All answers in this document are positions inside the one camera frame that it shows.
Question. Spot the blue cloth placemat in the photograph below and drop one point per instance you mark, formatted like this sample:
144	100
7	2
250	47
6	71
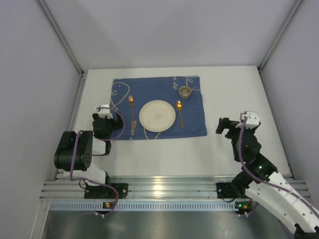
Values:
166	89

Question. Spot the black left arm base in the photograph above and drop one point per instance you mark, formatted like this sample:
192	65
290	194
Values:
102	192

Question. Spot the aluminium frame post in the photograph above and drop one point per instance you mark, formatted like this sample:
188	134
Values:
280	33
60	35

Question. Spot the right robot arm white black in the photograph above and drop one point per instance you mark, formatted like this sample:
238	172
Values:
261	181

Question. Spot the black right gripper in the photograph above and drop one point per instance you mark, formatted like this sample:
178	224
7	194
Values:
230	125

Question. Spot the perforated cable duct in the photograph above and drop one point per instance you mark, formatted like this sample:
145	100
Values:
140	206

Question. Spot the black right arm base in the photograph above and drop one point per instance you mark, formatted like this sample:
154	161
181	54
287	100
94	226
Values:
226	190

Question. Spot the rose gold fork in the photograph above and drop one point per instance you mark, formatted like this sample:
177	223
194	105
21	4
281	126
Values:
131	102

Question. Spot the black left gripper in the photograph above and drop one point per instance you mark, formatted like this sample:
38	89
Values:
115	120

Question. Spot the gold spoon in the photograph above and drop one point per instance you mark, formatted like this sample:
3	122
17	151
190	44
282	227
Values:
179	107

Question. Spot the right aluminium frame post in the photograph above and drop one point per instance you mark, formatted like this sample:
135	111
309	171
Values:
280	33

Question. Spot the left aluminium frame post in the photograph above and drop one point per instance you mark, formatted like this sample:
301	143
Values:
60	35

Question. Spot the cream round plate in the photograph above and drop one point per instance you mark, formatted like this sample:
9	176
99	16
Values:
157	116

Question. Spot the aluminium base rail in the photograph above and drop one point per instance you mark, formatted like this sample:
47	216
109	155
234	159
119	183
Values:
143	188

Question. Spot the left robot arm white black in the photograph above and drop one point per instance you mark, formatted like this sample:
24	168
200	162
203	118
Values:
75	150

